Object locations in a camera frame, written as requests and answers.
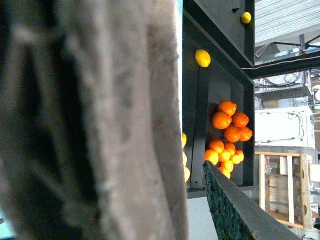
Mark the lemon on middle shelf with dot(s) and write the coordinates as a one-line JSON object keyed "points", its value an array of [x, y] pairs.
{"points": [[202, 58]]}

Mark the small orange upper left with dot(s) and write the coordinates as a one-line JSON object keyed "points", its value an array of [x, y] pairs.
{"points": [[217, 145]]}

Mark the dark wooden shelf unit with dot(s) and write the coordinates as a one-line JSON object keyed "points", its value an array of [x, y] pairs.
{"points": [[215, 26]]}

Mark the orange right upper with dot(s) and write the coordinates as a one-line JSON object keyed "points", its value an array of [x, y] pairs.
{"points": [[240, 120]]}

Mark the lemon on upper shelf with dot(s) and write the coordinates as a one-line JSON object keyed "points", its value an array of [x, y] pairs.
{"points": [[246, 18]]}

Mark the small orange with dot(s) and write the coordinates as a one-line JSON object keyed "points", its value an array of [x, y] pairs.
{"points": [[212, 156], [217, 145], [227, 168], [227, 153], [238, 157]]}

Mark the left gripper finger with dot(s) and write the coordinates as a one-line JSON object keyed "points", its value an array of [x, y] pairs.
{"points": [[235, 215]]}

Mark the orange top of pile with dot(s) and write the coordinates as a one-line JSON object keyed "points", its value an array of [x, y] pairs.
{"points": [[228, 107]]}

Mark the small orange right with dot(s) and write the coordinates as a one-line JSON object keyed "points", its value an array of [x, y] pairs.
{"points": [[238, 157]]}

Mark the orange far right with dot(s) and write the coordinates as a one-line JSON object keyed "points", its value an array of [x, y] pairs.
{"points": [[246, 134]]}

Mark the small orange centre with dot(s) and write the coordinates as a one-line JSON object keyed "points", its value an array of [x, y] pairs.
{"points": [[227, 153]]}

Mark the orange left large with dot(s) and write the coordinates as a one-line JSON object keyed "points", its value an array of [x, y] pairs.
{"points": [[221, 120]]}

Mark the lemon on shelf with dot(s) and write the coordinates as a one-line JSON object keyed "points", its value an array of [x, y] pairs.
{"points": [[246, 18], [202, 58]]}

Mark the orange centre lower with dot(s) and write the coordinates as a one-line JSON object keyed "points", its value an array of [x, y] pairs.
{"points": [[232, 134]]}

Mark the wooden pallet crate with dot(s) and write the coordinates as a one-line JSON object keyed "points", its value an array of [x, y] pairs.
{"points": [[285, 188]]}

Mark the brown basket handle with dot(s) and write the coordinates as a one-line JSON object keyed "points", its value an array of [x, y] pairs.
{"points": [[90, 128]]}

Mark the small orange bottom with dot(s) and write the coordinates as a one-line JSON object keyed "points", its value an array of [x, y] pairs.
{"points": [[227, 168]]}

